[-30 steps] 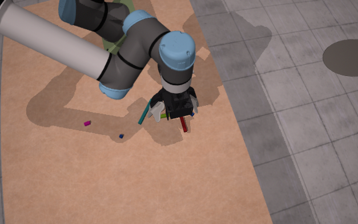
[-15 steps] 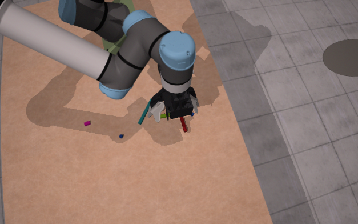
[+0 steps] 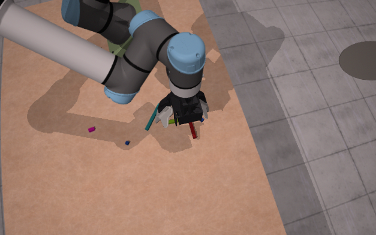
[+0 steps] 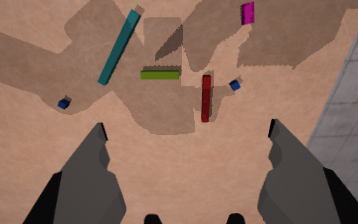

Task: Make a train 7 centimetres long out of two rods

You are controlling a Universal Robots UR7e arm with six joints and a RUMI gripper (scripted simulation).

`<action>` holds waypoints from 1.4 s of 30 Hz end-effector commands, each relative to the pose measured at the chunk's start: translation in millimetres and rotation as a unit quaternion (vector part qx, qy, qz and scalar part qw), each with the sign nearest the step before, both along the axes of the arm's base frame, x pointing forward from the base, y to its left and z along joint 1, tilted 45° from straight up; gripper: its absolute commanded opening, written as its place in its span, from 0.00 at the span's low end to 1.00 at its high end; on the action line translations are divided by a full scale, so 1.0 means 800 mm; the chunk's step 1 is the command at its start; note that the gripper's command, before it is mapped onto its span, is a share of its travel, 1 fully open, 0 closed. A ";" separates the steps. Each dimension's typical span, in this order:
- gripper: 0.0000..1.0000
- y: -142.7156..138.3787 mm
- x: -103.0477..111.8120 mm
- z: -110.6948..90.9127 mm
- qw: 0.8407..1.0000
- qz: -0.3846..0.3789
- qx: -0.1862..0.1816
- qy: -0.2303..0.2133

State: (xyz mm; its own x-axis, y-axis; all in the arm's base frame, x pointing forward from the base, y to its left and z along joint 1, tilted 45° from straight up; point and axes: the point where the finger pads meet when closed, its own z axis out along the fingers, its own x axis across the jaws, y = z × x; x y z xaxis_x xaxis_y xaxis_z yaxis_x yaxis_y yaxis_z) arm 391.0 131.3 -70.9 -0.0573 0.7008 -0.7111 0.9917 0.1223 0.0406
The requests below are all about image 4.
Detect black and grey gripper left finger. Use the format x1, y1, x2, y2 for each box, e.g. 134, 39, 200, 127
23, 122, 126, 224

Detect magenta rod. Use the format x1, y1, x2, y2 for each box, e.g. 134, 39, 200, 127
241, 2, 254, 25

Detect red rod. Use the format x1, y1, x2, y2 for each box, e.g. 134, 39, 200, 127
201, 75, 211, 122

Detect turquoise rod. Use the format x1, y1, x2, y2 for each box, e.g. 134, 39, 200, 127
97, 9, 141, 86

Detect small blue block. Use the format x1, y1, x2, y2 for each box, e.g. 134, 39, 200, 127
58, 99, 70, 109
229, 79, 241, 91

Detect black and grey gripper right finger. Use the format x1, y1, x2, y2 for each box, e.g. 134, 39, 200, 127
257, 119, 358, 224

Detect lime green rod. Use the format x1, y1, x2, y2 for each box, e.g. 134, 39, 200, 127
140, 70, 179, 79

